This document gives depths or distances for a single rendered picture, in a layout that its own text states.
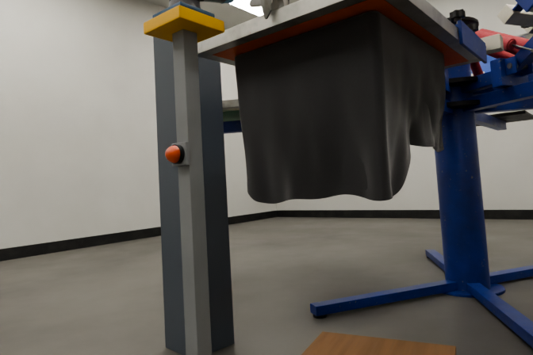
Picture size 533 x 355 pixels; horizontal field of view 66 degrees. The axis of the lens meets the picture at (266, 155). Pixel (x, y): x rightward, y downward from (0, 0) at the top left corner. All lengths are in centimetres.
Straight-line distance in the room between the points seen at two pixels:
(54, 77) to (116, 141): 94
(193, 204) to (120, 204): 422
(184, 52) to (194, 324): 58
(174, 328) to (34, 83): 364
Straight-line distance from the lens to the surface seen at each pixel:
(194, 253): 92
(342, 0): 95
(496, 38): 167
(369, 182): 97
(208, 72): 158
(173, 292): 159
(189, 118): 92
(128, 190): 516
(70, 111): 493
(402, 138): 105
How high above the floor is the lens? 58
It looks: 4 degrees up
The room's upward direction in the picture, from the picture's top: 3 degrees counter-clockwise
